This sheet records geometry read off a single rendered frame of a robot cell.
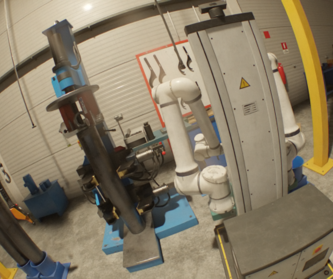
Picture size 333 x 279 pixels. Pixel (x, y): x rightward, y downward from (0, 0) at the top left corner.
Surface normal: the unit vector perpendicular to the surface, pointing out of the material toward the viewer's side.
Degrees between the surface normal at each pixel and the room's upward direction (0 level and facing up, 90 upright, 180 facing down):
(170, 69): 90
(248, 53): 90
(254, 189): 90
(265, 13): 90
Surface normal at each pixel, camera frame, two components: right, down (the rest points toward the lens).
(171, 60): 0.17, 0.22
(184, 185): -0.47, 0.24
